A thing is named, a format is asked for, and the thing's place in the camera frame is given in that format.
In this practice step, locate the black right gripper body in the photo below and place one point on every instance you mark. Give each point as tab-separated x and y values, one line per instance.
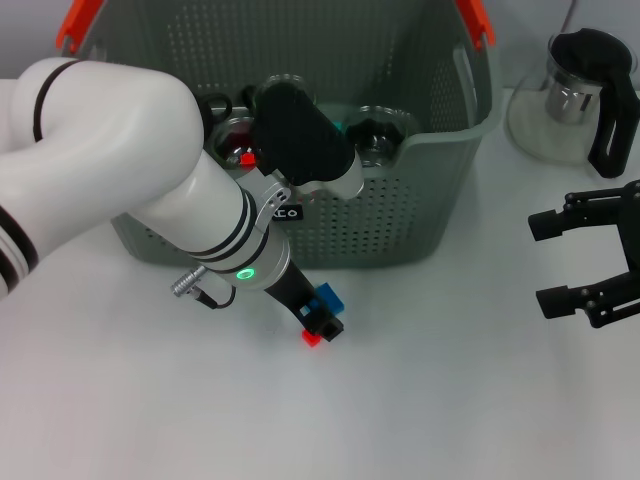
632	230

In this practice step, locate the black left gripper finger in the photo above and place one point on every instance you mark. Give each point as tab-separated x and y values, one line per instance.
330	327

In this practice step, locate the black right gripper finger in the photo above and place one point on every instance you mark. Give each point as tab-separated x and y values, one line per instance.
590	210
600	300

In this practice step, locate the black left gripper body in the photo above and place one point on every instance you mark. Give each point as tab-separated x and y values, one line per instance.
295	295

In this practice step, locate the small red square brick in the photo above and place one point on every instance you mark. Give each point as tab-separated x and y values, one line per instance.
310	339

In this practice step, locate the orange-red sloped brick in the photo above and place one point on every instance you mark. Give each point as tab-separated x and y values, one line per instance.
311	200

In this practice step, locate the small red rounded brick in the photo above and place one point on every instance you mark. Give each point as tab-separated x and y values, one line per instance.
247	160

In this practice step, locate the glass teacup with black sleeve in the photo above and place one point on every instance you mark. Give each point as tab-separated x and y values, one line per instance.
380	130
285	80
230	140

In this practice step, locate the teal toy brick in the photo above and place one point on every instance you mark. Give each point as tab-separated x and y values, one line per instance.
340	127

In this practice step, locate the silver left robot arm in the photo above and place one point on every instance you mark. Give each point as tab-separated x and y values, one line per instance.
125	150

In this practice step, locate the grey perforated storage basket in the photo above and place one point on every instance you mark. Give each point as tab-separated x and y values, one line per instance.
400	200

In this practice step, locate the blue toy brick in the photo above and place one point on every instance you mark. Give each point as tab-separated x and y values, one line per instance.
332	297

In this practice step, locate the black ceramic teapot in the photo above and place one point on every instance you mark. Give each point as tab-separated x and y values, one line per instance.
215	102

